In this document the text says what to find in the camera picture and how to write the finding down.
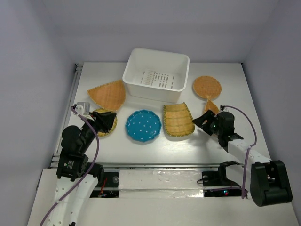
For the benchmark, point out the green-trimmed square bamboo tray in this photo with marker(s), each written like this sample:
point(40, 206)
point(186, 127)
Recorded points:
point(177, 120)

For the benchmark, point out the round green-trimmed bamboo plate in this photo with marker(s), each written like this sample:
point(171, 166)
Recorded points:
point(103, 134)

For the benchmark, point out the aluminium front rail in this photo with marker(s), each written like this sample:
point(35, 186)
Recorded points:
point(157, 165)

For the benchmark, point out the orange leaf-shaped woven tray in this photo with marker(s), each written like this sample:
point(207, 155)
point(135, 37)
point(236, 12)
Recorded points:
point(210, 105)

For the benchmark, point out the aluminium rail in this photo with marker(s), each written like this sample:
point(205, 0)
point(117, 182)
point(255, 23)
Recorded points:
point(157, 165)
point(66, 116)

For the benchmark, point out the round orange woven plate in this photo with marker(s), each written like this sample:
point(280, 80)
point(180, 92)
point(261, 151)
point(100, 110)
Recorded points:
point(207, 87)

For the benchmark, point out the orange teardrop woven tray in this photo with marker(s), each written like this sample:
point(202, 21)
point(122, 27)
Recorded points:
point(110, 96)

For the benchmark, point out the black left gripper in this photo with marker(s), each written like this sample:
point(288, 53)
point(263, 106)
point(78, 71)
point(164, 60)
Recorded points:
point(104, 120)

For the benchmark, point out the white plastic bin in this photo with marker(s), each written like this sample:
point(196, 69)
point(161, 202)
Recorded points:
point(156, 75)

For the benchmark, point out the blue polka dot plate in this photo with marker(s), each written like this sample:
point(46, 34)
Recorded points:
point(143, 126)

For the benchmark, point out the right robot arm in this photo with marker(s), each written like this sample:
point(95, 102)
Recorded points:
point(265, 180)

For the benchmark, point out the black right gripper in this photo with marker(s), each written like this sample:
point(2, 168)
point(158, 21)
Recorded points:
point(209, 116)

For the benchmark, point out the aluminium left rail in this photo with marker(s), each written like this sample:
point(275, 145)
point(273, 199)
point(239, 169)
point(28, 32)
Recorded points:
point(66, 116)

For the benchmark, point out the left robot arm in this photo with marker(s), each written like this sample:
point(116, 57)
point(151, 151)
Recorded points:
point(76, 176)

